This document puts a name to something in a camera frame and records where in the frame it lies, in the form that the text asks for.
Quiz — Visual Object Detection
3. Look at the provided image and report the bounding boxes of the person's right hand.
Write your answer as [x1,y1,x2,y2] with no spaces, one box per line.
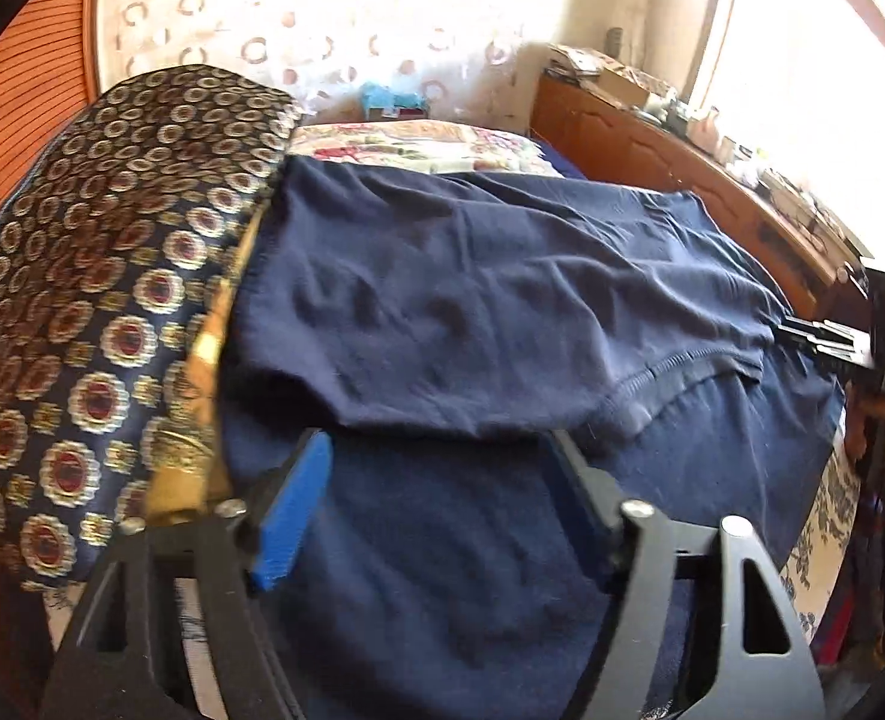
[843,382,885,466]

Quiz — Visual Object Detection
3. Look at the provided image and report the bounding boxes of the folded patterned cloths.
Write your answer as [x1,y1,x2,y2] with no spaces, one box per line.
[547,45,608,80]

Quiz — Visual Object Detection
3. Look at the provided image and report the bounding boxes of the blue toy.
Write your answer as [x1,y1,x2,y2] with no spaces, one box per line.
[358,81,432,121]

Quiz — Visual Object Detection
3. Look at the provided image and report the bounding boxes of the wooden slatted wardrobe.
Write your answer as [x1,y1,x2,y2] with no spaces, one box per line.
[0,0,106,263]

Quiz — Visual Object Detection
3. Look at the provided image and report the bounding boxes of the sheer curtain with ring print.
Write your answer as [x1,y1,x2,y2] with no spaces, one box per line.
[93,0,638,128]

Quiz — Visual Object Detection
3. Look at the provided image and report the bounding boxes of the pink floral blanket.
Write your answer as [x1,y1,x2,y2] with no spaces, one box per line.
[288,118,563,177]

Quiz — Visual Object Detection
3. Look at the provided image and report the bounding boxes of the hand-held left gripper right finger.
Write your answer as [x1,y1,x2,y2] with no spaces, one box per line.
[543,427,826,720]

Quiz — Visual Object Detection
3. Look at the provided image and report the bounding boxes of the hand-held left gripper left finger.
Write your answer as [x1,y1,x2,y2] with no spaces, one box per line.
[37,427,338,720]

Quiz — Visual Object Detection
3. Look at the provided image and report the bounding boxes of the white patterned window curtain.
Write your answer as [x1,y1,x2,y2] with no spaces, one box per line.
[607,0,721,91]

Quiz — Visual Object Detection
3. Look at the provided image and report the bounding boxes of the bed with blue floral sheet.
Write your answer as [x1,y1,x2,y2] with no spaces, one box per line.
[37,120,863,720]

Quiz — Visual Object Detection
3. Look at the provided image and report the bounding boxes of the wooden framed window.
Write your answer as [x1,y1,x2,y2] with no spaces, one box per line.
[682,0,885,278]

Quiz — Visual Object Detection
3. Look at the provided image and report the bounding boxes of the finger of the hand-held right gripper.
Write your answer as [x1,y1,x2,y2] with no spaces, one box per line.
[800,342,874,374]
[781,317,867,344]

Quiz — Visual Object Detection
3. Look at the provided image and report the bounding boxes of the cardboard box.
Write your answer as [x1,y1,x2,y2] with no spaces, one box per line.
[599,64,672,110]

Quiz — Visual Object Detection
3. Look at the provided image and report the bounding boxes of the wooden cabinet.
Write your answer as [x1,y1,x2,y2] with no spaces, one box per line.
[528,71,874,323]

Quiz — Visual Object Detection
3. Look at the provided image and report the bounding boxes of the navy t-shirt with orange print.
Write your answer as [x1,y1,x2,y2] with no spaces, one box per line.
[209,154,848,720]

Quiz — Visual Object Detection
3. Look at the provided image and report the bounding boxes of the dark circle-patterned pillow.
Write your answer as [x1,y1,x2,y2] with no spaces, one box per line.
[0,67,304,593]

